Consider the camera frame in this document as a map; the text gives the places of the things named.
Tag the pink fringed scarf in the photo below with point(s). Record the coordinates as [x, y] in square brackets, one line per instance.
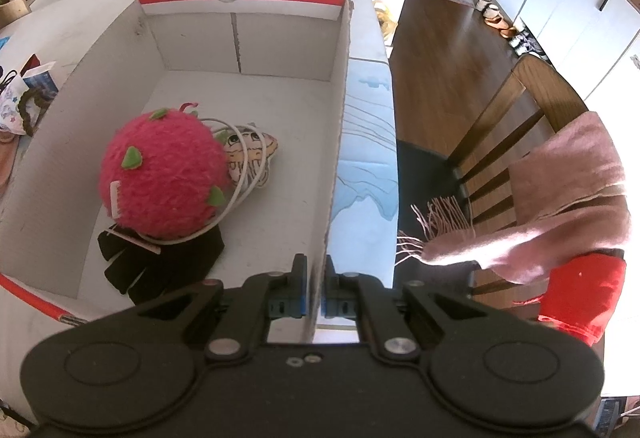
[575, 168]

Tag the black glove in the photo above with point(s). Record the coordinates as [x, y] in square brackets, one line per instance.
[165, 268]

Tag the wooden chair with scarf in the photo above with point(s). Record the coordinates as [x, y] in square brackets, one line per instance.
[540, 83]

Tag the pink floral face mask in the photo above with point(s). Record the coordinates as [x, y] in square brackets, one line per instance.
[9, 110]

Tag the dark braided hair piece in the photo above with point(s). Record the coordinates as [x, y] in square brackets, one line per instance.
[25, 113]

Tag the row of shoes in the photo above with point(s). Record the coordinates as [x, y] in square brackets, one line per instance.
[505, 25]

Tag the red cloth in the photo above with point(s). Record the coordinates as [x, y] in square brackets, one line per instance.
[585, 293]

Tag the blue white tissue pack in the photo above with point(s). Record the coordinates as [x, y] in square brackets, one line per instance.
[42, 83]

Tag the black chair cushion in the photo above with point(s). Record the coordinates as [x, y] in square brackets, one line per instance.
[425, 178]

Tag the yellow bag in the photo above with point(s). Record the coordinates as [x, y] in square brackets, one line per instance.
[385, 17]

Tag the cartoon face plush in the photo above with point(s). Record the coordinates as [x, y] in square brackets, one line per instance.
[267, 145]

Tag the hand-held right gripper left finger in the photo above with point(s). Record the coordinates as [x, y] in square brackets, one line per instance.
[299, 289]

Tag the red cardboard box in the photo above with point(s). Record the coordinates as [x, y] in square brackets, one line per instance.
[200, 43]

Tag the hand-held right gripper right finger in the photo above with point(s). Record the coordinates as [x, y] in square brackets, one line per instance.
[330, 290]

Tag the red fuzzy fruit plush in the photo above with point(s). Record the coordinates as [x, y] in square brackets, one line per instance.
[160, 173]

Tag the white lower cabinets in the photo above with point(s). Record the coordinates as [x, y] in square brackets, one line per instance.
[575, 18]

